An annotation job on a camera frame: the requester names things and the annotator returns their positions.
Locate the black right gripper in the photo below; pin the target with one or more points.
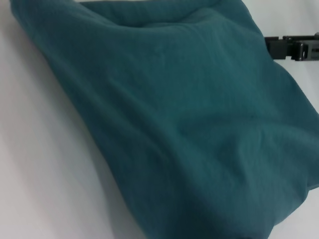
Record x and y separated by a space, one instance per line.
310 48

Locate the teal blue shirt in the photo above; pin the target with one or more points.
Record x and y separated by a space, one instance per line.
162 112

